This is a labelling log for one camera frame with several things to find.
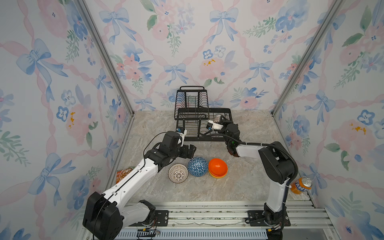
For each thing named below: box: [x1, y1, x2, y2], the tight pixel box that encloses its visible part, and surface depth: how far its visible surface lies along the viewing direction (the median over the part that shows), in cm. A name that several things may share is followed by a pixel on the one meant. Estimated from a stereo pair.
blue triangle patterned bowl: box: [188, 156, 208, 177], surface depth 90 cm
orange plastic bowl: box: [208, 158, 228, 177], surface depth 87 cm
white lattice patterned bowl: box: [168, 163, 189, 184], surface depth 88 cm
